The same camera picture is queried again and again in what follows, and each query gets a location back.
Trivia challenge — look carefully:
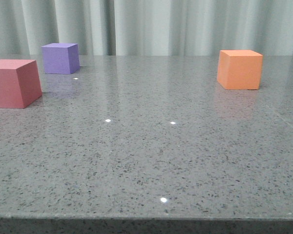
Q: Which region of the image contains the red foam cube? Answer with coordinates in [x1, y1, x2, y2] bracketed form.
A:
[0, 59, 42, 109]

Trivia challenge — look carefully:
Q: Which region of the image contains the pale green curtain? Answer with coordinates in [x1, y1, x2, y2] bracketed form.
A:
[0, 0, 293, 56]

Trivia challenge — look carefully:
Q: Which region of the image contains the orange foam cube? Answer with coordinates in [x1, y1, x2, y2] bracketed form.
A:
[217, 50, 263, 90]

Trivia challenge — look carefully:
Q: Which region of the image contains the purple foam cube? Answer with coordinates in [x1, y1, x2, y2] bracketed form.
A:
[41, 43, 80, 75]

